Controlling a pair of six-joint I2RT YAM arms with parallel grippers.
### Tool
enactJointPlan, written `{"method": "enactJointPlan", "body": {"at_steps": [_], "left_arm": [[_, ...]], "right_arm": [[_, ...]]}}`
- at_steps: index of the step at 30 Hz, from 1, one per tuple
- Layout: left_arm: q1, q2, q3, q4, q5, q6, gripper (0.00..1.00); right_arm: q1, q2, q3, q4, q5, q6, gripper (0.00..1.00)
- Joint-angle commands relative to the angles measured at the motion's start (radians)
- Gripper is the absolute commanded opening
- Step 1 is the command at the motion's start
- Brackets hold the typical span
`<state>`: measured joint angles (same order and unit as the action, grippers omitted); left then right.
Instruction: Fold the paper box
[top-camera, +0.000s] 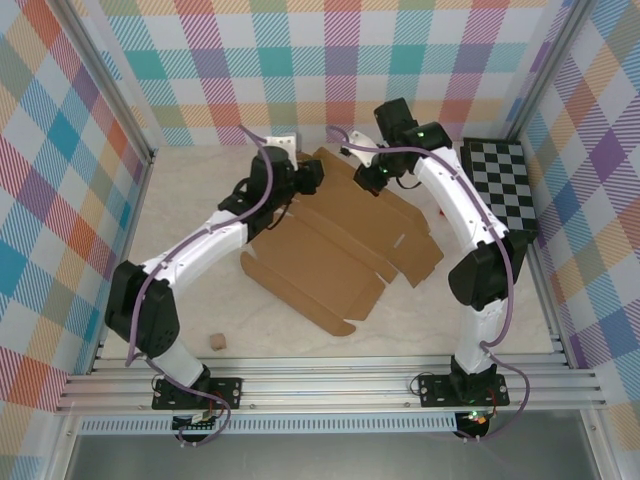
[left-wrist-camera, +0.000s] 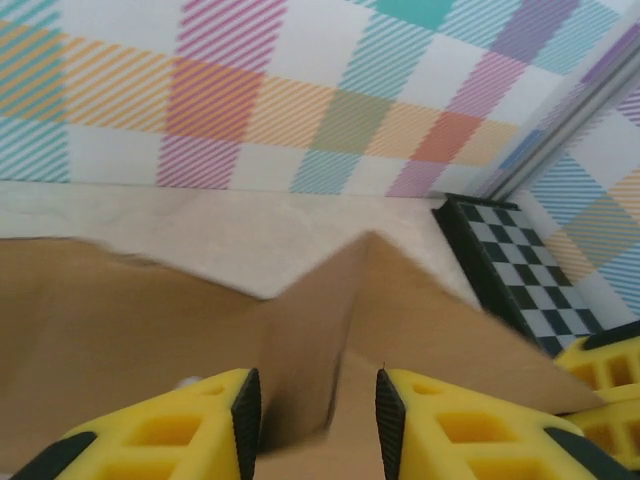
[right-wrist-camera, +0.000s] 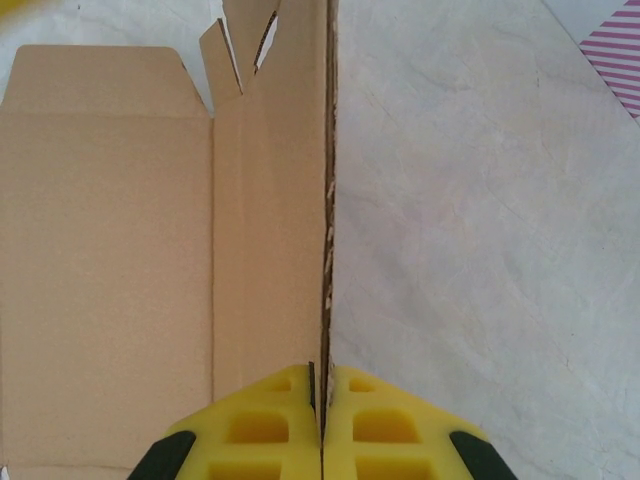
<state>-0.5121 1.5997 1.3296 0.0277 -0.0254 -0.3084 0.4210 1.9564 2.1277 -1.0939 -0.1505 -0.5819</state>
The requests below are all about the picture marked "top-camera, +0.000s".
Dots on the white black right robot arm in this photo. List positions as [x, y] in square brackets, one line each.
[460, 210]

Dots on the aluminium corner post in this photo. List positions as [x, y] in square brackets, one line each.
[545, 70]
[110, 85]

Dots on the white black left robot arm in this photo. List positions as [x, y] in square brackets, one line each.
[200, 245]

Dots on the small wooden cube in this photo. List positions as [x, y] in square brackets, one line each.
[218, 342]

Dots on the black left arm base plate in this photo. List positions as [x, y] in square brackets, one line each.
[227, 390]

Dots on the black grey checkerboard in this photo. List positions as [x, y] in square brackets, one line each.
[505, 185]

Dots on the brown cardboard paper box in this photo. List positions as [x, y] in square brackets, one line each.
[330, 250]

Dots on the aluminium rail frame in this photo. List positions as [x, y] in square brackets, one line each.
[325, 385]

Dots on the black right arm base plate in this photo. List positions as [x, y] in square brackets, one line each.
[435, 390]

